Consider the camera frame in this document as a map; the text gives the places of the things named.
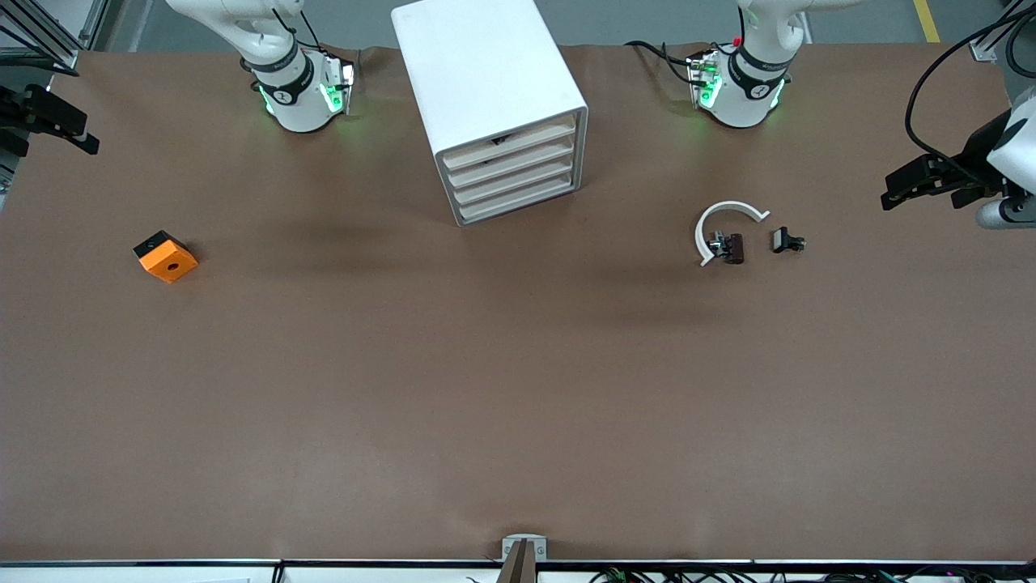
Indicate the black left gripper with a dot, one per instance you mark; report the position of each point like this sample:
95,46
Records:
977,153

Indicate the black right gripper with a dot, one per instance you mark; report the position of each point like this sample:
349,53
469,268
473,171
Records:
18,112

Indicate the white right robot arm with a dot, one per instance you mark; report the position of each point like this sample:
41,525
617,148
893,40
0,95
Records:
295,97

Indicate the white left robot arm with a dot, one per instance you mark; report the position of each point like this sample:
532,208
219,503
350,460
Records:
740,97

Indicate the orange and black button housing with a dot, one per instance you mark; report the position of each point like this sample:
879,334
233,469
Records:
168,263

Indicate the small black contact block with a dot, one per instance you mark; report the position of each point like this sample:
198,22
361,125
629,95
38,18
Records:
781,240

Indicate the yellow floor tape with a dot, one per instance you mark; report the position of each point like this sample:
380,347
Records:
927,20

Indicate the dark brown small component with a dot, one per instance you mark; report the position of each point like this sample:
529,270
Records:
733,248

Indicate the brown table cover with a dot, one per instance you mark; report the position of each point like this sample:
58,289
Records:
518,405

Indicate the aluminium frame profile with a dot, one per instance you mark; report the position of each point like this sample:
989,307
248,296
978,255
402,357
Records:
48,36
991,44

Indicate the table edge rail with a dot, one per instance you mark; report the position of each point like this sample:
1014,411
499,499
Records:
162,571

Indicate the grey metal bracket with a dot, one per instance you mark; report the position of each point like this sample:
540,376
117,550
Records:
524,541

